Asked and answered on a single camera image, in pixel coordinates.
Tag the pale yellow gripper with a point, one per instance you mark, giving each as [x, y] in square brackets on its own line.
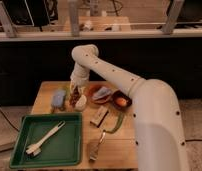
[74, 87]

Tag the dark purple grape bunch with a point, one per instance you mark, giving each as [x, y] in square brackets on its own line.
[74, 97]

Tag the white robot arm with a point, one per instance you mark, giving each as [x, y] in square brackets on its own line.
[159, 133]

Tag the white paper cup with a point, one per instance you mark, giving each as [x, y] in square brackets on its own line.
[81, 103]

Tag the green leafy vegetable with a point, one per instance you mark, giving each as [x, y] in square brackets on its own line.
[66, 91]

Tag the orange red plate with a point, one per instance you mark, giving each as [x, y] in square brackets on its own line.
[94, 88]

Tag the grey folded cloth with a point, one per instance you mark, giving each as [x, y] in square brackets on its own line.
[102, 92]

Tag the small wooden block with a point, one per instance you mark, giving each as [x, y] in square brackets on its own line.
[98, 117]

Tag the orange fruit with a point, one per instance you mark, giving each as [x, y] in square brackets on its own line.
[121, 102]

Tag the dark brown bowl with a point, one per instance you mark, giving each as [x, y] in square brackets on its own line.
[117, 94]

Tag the green chili pepper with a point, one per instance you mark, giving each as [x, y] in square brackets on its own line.
[117, 125]

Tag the wooden table board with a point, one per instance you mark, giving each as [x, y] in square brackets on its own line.
[117, 150]

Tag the green plastic tray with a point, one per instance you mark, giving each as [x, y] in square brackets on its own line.
[63, 148]

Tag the metal fork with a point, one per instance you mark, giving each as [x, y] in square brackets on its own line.
[94, 152]

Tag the metal frame rail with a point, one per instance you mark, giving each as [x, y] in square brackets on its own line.
[39, 20]

